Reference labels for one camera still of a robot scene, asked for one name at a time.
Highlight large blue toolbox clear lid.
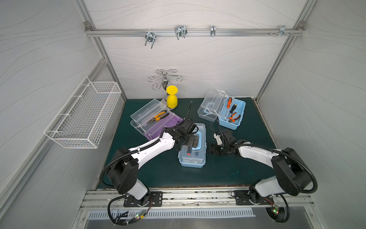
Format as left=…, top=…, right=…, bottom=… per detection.
left=178, top=123, right=207, bottom=169

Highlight small blue toolbox clear lid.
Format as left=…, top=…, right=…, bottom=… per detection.
left=197, top=88, right=246, bottom=130

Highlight purple toolbox clear lid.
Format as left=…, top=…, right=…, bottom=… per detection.
left=130, top=99, right=183, bottom=140

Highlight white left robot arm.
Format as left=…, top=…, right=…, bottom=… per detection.
left=99, top=118, right=199, bottom=200

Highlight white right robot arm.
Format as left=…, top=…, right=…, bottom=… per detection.
left=207, top=130, right=318, bottom=203

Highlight black orange screwdriver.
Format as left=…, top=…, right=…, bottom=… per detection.
left=184, top=147, right=192, bottom=157

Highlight small orange pliers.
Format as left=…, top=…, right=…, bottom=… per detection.
left=229, top=112, right=241, bottom=123

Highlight orange black pliers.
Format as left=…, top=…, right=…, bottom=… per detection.
left=148, top=110, right=169, bottom=123

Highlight yellow plastic goblet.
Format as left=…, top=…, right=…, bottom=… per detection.
left=166, top=85, right=178, bottom=109

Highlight silver hook stand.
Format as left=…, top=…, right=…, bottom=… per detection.
left=148, top=69, right=184, bottom=91

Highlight metal double hook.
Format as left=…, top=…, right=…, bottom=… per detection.
left=174, top=25, right=187, bottom=40

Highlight small metal hook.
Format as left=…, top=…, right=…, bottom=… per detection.
left=210, top=25, right=216, bottom=37

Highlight black handled screwdriver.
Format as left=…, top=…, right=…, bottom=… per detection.
left=229, top=105, right=237, bottom=114

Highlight orange handled screwdriver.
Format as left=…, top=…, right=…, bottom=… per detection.
left=226, top=97, right=233, bottom=109

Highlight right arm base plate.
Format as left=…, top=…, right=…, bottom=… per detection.
left=230, top=190, right=274, bottom=206

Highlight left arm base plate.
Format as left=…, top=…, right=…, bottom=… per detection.
left=124, top=191, right=163, bottom=208

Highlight white wire basket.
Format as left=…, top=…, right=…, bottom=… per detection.
left=43, top=76, right=121, bottom=149

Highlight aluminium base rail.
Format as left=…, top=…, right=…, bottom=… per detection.
left=80, top=186, right=315, bottom=210

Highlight metal bracket hook right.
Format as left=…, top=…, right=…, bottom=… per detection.
left=268, top=25, right=295, bottom=37

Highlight aluminium cross rail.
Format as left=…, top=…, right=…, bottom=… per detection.
left=85, top=28, right=305, bottom=37

